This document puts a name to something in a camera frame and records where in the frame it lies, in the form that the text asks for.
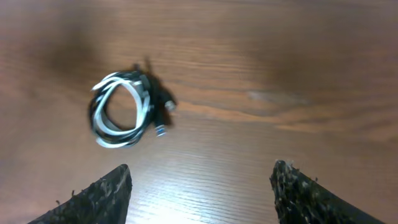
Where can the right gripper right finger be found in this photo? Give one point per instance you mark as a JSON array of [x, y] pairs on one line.
[[301, 200]]

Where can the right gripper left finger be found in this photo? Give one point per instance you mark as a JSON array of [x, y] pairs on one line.
[[105, 201]]

